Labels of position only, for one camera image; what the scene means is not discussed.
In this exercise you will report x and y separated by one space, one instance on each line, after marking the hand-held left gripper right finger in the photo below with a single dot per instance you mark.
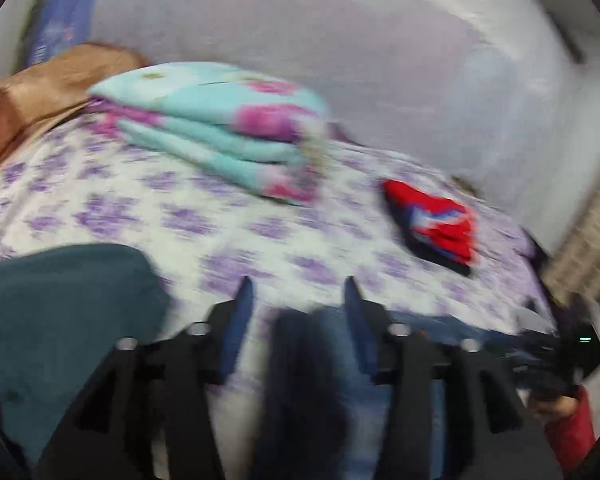
355 322

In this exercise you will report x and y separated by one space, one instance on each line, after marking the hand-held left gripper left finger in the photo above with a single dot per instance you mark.
240 322

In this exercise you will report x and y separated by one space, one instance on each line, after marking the blue denim pants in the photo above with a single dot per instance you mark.
347 405

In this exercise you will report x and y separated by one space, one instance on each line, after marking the purple floral bed sheet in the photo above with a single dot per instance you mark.
190 220

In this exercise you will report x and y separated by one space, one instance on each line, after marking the beige woven panel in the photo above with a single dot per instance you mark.
587 240

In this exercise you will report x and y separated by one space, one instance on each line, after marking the folded red garment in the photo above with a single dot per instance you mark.
437 230

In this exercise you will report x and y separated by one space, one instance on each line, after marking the dark teal cloth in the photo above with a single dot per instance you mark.
65 330

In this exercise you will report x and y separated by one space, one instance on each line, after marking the folded teal pink floral blanket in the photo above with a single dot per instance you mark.
215 125

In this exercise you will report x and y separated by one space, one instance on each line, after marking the white lace curtain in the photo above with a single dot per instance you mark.
360 60

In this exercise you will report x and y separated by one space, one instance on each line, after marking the brown pillow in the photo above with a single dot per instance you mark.
35 95

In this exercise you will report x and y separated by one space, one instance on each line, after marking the blue patterned cloth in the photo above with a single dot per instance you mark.
62 20

